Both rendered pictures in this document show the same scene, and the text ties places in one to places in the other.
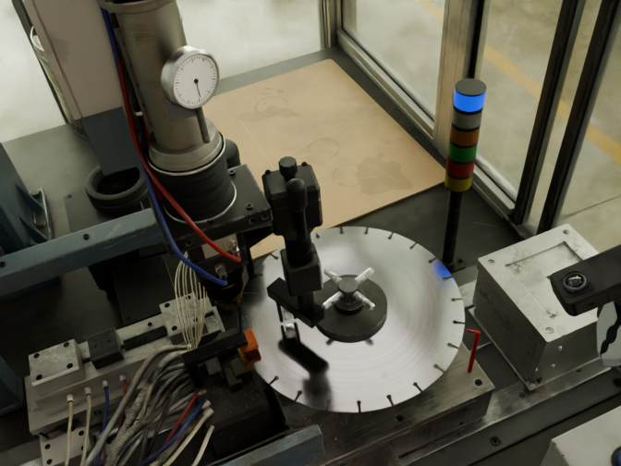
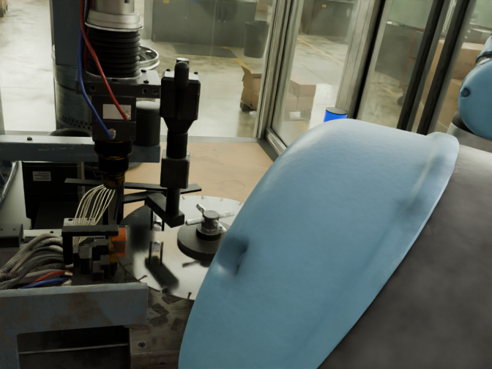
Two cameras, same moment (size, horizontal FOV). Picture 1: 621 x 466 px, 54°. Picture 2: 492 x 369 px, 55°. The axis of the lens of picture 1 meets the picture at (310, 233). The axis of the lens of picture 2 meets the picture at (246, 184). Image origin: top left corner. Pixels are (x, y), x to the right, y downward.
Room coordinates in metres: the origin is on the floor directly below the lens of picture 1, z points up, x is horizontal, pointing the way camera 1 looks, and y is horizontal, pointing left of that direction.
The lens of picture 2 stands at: (-0.18, -0.10, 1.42)
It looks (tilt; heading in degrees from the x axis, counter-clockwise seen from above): 26 degrees down; 0
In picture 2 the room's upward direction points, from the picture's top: 8 degrees clockwise
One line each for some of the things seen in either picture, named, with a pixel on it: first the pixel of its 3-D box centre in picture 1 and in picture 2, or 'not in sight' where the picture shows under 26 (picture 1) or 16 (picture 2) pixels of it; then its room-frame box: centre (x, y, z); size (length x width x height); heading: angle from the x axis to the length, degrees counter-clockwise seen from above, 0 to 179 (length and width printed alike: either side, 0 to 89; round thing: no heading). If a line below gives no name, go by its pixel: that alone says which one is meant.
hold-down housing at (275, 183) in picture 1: (296, 229); (178, 126); (0.48, 0.02, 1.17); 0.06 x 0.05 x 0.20; 99
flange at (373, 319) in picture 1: (348, 302); (209, 233); (0.53, -0.04, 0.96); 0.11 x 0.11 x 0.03
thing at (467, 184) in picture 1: (458, 177); not in sight; (0.75, -0.26, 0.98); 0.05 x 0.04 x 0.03; 18
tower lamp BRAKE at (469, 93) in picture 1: (469, 95); (334, 117); (0.75, -0.26, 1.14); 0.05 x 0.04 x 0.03; 18
